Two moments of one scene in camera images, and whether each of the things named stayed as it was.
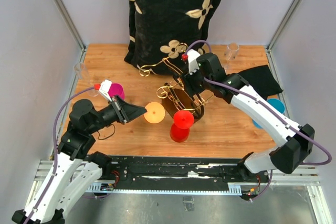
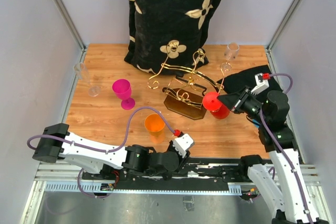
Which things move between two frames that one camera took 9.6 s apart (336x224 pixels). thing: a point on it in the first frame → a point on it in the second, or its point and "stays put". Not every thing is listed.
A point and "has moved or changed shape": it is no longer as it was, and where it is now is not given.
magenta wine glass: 116,89 has moved or changed shape
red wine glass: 183,120 → 217,108
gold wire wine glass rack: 175,97 has moved or changed shape
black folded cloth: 261,78 stays put
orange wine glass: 155,113 → 155,125
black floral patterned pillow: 169,13 stays put
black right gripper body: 197,81 → 250,104
